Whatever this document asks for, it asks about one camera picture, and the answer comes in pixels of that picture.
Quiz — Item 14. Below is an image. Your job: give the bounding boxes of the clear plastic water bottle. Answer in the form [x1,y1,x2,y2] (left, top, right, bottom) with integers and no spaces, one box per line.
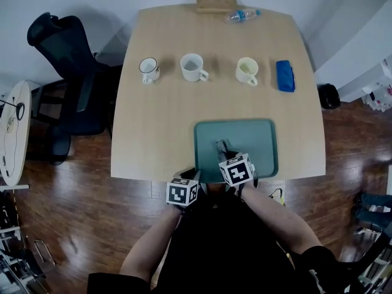
[224,8,262,25]

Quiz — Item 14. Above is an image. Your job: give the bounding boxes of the blue folded cloth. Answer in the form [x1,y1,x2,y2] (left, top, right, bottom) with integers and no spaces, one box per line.
[275,59,298,94]

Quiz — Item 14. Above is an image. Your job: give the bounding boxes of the cluttered equipment shelf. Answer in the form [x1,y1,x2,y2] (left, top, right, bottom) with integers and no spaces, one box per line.
[0,188,47,294]

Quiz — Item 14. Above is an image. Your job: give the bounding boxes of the desk lamp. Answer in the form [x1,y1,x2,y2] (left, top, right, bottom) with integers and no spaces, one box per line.
[0,98,27,122]

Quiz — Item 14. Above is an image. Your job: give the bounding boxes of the wooden box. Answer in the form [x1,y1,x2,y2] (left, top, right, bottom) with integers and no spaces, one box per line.
[195,0,238,15]

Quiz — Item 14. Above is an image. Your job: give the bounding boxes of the white mug with dark rim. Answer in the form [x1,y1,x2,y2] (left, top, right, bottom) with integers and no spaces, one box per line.
[138,57,161,86]

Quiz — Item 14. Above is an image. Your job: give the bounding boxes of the yellow black striped strap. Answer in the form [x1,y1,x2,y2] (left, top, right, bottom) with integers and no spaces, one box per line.
[268,187,288,208]

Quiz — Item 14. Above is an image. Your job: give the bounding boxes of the person's right forearm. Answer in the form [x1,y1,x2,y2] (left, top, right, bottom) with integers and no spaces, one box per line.
[239,184,323,256]

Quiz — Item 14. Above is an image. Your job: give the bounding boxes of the person's left forearm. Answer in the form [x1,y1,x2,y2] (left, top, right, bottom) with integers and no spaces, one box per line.
[118,205,182,281]

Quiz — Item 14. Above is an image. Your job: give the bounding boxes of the silver metal frame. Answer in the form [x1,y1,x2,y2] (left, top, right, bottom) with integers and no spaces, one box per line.
[32,239,57,266]

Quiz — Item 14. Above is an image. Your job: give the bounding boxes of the green tray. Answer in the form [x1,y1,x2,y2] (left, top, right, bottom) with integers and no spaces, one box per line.
[193,118,280,184]

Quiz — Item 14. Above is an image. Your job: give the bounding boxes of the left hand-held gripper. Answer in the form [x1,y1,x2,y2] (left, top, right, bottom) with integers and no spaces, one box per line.
[166,168,203,216]

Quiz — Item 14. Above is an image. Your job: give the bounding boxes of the white plastic bag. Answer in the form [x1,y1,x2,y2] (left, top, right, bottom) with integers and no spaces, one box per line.
[360,59,392,113]

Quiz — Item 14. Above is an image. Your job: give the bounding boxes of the black office chair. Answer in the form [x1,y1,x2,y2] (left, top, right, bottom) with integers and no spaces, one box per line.
[26,11,116,167]

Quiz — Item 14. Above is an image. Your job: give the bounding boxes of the plain white mug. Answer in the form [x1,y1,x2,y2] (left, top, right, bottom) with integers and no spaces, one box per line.
[179,52,210,83]

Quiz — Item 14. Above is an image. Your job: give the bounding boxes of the cream mug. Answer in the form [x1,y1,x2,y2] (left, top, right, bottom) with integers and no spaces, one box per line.
[235,56,260,87]

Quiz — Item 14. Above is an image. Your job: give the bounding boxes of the person's black shirt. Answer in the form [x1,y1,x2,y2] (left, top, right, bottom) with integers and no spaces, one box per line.
[87,182,370,294]

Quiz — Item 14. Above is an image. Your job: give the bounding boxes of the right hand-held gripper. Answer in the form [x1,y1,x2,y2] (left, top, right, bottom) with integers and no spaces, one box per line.
[215,146,260,196]

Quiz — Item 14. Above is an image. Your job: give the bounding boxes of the black trash bin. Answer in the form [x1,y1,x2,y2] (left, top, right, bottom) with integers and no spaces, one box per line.
[317,83,342,110]

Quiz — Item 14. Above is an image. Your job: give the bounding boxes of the round white side table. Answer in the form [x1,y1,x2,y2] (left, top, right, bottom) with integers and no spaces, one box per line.
[0,79,32,187]

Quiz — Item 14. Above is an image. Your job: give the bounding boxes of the black metal rack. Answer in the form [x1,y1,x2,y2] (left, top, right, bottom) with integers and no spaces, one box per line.
[336,225,392,294]

